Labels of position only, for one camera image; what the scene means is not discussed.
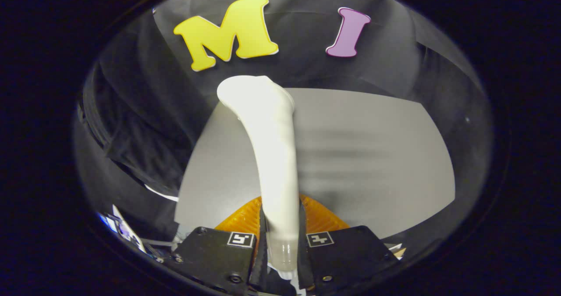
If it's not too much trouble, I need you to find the black backdrop cloth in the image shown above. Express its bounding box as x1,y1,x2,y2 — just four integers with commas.
75,0,494,253

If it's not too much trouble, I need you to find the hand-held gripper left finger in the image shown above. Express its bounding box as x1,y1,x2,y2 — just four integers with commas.
163,195,269,296

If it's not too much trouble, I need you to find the black suit jacket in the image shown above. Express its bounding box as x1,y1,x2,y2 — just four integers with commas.
79,61,206,199

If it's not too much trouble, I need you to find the grey cabinet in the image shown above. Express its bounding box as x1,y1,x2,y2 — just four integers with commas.
174,88,456,239

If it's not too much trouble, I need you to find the cardboard box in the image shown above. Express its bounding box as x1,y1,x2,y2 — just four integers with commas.
385,243,407,260

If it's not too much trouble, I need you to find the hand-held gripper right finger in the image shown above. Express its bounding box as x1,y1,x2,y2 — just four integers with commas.
298,194,402,294

